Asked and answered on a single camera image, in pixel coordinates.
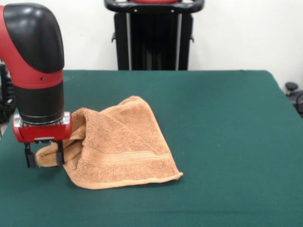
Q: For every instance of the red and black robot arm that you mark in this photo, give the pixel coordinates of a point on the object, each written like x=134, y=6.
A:
x=35, y=59

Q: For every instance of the tan terry cloth towel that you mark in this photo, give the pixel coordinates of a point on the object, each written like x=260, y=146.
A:
x=123, y=151

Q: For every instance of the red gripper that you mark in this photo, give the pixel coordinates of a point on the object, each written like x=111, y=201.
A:
x=42, y=133

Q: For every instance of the dark green table cloth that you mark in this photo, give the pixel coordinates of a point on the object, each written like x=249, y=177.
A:
x=236, y=153

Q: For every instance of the black electronics box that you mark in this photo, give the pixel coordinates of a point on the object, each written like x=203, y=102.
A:
x=3, y=94

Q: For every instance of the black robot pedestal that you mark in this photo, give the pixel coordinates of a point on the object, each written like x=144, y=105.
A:
x=154, y=47

